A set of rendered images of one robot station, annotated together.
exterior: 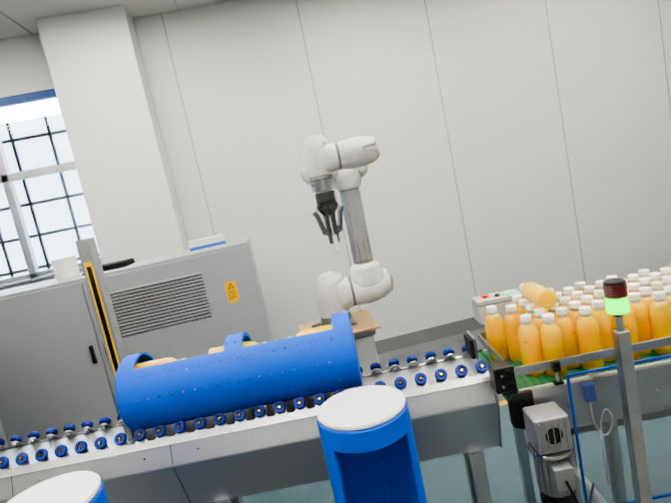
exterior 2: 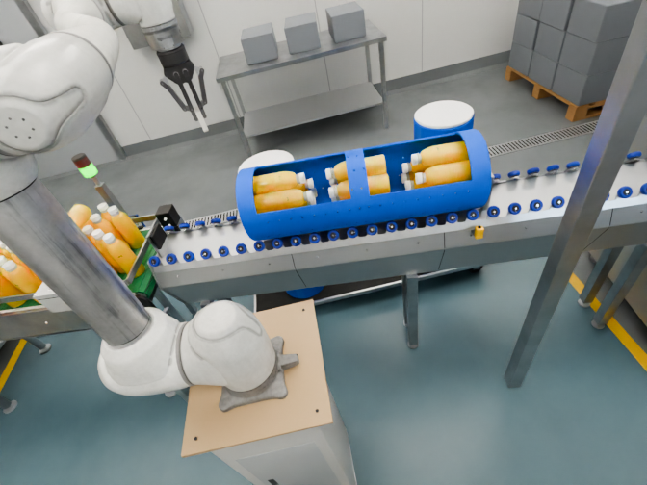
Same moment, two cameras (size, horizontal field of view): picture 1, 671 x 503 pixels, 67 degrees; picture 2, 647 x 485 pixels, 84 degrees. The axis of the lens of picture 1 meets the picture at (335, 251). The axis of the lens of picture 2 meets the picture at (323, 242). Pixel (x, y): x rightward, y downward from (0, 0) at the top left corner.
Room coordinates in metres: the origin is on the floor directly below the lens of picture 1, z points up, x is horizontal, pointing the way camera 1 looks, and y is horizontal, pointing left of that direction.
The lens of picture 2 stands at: (3.00, 0.41, 1.90)
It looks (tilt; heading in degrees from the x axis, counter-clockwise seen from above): 43 degrees down; 188
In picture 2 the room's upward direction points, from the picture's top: 15 degrees counter-clockwise
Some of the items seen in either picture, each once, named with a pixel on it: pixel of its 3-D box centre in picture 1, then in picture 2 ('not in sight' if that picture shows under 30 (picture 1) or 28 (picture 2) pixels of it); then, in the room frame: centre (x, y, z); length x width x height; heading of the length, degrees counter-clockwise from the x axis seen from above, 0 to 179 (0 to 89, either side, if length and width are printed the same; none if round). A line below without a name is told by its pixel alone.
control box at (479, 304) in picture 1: (497, 305); (73, 290); (2.15, -0.64, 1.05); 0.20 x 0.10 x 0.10; 89
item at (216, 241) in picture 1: (207, 243); not in sight; (3.55, 0.86, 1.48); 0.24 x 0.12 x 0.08; 105
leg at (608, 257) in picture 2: not in sight; (603, 267); (1.84, 1.60, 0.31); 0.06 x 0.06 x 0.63; 89
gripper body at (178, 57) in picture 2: (327, 203); (177, 64); (1.95, 0.00, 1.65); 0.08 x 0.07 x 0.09; 111
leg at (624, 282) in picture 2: not in sight; (620, 289); (1.98, 1.60, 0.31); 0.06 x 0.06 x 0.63; 89
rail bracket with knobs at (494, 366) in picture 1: (502, 377); (168, 217); (1.67, -0.47, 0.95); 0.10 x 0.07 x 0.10; 179
